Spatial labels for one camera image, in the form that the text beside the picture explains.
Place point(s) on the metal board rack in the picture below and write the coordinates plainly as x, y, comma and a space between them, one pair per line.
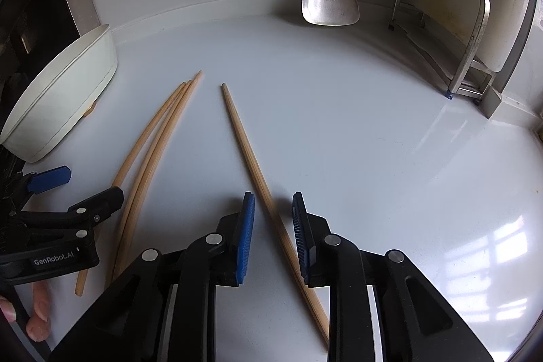
477, 27

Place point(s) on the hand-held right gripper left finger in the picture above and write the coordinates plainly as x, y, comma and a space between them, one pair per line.
246, 234

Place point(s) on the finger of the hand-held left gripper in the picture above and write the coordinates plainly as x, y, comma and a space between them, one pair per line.
51, 177
102, 203

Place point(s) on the white oval utensil container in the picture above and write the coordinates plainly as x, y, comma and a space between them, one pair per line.
63, 99

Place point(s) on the wooden chopstick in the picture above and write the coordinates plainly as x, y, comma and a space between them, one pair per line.
173, 120
140, 138
165, 120
252, 158

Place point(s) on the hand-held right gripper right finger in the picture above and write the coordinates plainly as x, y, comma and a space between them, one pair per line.
299, 234

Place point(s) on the pale cutting board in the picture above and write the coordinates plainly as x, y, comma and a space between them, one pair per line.
505, 27

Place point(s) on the person's left hand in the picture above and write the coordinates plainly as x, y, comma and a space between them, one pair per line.
41, 302

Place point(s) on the dark appliance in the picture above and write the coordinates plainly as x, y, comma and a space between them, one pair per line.
25, 5

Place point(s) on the small wooden block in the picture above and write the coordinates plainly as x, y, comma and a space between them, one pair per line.
90, 109

